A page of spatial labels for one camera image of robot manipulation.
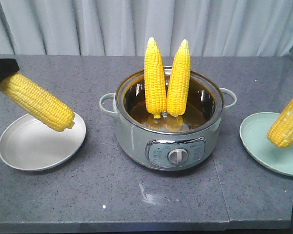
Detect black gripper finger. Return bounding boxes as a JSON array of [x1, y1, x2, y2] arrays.
[[0, 58, 20, 83]]

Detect yellow corn cob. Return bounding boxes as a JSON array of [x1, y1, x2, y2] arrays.
[[167, 39, 191, 117], [144, 37, 166, 119], [267, 99, 293, 148], [0, 73, 75, 132]]

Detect white round plate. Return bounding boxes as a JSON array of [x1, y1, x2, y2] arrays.
[[0, 113, 86, 172]]

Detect grey curtain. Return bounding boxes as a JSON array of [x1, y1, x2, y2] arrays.
[[0, 0, 293, 57]]

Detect pale green electric cooking pot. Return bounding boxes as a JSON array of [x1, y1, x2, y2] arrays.
[[99, 71, 237, 171]]

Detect pale green round plate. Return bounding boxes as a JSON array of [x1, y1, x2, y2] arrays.
[[239, 112, 293, 176]]

